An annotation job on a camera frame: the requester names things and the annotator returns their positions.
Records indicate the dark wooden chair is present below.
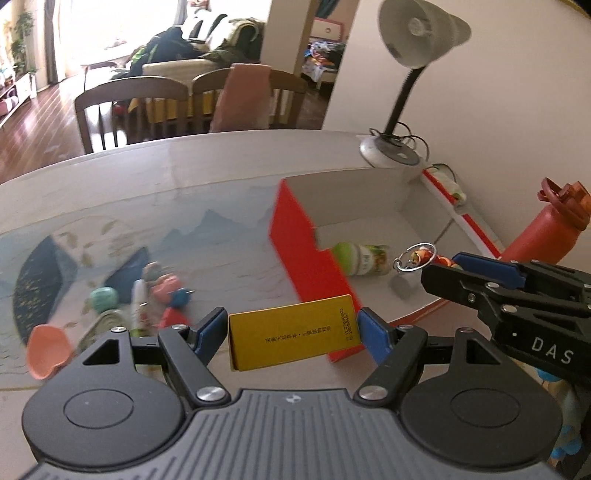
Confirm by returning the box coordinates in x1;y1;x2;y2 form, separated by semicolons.
74;76;191;155
191;67;309;134

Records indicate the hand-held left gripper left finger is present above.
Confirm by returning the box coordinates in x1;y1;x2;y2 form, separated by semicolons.
83;307;232;408

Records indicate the beige sofa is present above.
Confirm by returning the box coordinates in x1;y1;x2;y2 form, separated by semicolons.
139;18;269;125

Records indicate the pink plastic scoop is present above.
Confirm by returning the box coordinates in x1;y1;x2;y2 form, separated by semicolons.
27;324;73;382

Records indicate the red cardboard box white inside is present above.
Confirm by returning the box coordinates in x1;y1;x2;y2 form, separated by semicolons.
269;166;504;365

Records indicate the pink toy figure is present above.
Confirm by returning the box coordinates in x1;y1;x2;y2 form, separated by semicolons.
142;262;182;306

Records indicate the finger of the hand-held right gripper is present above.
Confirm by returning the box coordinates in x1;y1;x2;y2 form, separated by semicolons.
421;263;588;325
452;252;591;289

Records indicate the small blue toy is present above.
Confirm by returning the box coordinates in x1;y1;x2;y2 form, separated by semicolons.
168;287;195;310

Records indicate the low coffee table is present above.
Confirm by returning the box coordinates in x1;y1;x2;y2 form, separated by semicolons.
84;41;139;71

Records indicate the metal keyring with orange charm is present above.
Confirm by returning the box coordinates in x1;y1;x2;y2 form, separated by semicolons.
392;242;462;276

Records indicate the small red toy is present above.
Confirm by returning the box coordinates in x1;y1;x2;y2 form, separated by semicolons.
157;307;193;331

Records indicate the white low cabinet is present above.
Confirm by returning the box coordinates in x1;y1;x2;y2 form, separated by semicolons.
0;71;38;126

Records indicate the black lamp cable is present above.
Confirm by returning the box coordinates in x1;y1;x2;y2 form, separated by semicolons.
368;122;431;161

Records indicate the printed table mat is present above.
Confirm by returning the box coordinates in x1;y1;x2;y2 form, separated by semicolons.
0;179;301;393

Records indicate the white power strip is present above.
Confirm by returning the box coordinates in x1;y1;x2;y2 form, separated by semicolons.
431;165;468;208

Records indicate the white tube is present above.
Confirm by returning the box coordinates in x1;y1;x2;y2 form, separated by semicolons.
130;277;154;339

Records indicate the red water bottle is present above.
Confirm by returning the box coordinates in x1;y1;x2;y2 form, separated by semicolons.
501;178;591;267

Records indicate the green house plant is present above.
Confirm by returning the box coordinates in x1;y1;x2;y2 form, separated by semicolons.
10;11;38;75

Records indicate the teal round cap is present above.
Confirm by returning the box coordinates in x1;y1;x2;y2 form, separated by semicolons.
88;286;119;315

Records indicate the yellow cardboard box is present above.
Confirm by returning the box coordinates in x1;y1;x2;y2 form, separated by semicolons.
228;294;362;373

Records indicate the grey-green handheld fan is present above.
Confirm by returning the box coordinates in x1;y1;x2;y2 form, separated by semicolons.
76;307;136;357

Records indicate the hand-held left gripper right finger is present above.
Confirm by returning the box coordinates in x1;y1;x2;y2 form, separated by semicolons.
353;307;497;409

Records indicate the dark clothing pile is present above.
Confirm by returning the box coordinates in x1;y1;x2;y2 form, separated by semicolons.
124;25;206;78

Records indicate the white desk lamp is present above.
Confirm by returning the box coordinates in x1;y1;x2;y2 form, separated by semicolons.
359;0;472;169

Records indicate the green cap bottle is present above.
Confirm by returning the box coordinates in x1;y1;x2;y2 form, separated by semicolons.
332;242;393;277

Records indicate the pink cloth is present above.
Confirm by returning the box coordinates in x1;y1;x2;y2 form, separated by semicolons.
210;64;272;134

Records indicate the bed with colourful bedding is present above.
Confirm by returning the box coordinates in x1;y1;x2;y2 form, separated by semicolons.
302;17;348;89

